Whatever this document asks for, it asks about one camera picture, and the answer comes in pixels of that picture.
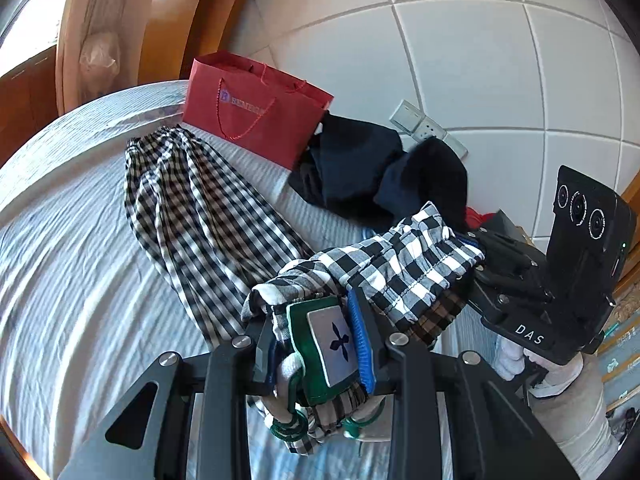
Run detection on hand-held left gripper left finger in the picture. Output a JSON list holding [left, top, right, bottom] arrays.
[[57, 310, 281, 480]]

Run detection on wooden headboard frame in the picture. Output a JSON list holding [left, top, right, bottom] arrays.
[[55, 0, 267, 117], [612, 170, 640, 303]]

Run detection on white wall switch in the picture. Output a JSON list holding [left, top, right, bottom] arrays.
[[389, 100, 427, 134]]

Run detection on red paper shopping bag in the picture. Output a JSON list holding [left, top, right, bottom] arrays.
[[182, 52, 335, 170]]

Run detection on small red item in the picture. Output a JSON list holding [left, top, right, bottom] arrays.
[[465, 207, 494, 232]]

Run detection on white wall socket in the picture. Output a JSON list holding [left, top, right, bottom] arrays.
[[415, 116, 466, 157]]

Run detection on light blue striped bed sheet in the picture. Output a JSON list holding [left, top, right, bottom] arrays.
[[0, 80, 501, 480]]

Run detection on white padded headboard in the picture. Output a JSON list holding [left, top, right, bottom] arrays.
[[220, 0, 640, 242]]

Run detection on person's right forearm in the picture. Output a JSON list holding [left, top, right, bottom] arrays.
[[527, 355, 620, 480]]

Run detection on person's right hand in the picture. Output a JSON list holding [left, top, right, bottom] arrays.
[[494, 336, 584, 400]]

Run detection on dark navy garment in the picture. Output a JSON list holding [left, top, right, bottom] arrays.
[[290, 112, 407, 226]]

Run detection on black white checkered pants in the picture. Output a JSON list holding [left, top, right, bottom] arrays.
[[123, 126, 487, 456]]

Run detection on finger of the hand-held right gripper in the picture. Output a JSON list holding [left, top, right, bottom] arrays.
[[472, 230, 533, 267], [472, 266, 553, 305]]

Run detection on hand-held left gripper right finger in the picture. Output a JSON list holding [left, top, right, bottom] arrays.
[[346, 287, 583, 480]]

